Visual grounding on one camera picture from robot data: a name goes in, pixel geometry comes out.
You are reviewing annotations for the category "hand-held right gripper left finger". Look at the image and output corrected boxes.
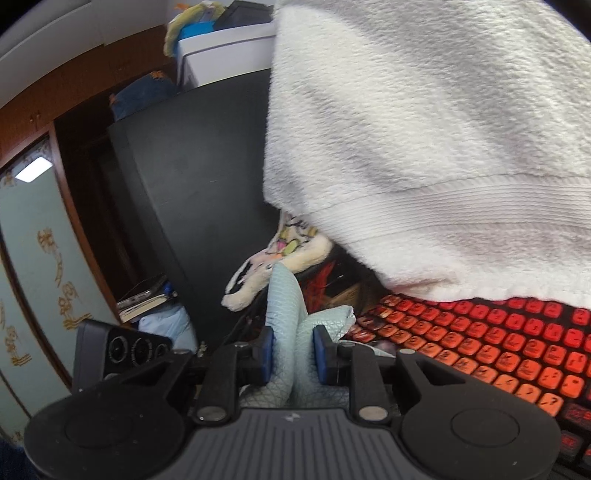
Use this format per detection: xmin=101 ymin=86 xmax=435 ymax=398
xmin=122 ymin=325 xmax=275 ymax=424

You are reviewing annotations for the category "light blue plastic bag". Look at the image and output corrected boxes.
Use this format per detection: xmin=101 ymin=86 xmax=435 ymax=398
xmin=137 ymin=304 xmax=199 ymax=352

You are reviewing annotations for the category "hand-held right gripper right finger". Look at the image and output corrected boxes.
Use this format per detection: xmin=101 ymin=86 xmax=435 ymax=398
xmin=312 ymin=325 xmax=467 ymax=423

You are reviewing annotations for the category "light blue cleaning cloth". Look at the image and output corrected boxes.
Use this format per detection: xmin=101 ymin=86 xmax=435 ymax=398
xmin=240 ymin=263 xmax=356 ymax=409

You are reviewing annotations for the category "stack of books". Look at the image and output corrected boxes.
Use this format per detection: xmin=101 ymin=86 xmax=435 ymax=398
xmin=115 ymin=274 xmax=178 ymax=324

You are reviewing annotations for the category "yellow plush toy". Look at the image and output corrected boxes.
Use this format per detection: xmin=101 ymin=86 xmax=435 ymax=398
xmin=164 ymin=2 xmax=227 ymax=58

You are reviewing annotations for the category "brown wooden wardrobe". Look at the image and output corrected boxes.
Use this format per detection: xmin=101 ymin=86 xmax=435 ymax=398
xmin=0 ymin=32 xmax=185 ymax=315

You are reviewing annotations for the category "white storage box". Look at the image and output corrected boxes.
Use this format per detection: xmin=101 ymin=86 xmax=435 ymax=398
xmin=175 ymin=21 xmax=278 ymax=90

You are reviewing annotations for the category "black house-shaped box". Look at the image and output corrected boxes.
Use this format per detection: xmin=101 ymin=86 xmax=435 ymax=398
xmin=215 ymin=0 xmax=273 ymax=28

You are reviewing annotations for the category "brown cardboard box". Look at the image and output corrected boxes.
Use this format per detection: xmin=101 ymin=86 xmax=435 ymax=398
xmin=323 ymin=281 xmax=363 ymax=308

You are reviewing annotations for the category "person's left forearm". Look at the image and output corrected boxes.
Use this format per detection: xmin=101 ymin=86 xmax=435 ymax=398
xmin=0 ymin=438 xmax=28 ymax=480

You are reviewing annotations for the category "white terry towel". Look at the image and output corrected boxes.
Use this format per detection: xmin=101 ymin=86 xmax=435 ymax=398
xmin=262 ymin=0 xmax=591 ymax=305

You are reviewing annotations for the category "black computer case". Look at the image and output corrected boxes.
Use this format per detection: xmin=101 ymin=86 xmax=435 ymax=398
xmin=107 ymin=69 xmax=296 ymax=344

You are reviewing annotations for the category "dark blue bag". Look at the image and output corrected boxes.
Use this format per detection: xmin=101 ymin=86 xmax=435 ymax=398
xmin=108 ymin=69 xmax=178 ymax=121

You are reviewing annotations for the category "frosted glass door gold pattern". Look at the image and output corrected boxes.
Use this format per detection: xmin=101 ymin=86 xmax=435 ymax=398
xmin=0 ymin=138 xmax=123 ymax=448

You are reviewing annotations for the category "blue box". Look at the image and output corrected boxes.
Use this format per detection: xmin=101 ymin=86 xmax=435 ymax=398
xmin=178 ymin=21 xmax=215 ymax=40

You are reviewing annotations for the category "bundle of red wires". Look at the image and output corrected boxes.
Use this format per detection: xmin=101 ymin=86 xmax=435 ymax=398
xmin=305 ymin=261 xmax=338 ymax=310

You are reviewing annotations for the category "red and black keyboard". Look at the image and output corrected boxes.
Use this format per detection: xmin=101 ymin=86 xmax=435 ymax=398
xmin=344 ymin=293 xmax=591 ymax=480

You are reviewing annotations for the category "cream cartoon plush cushion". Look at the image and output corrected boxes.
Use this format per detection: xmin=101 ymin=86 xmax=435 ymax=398
xmin=222 ymin=210 xmax=333 ymax=312

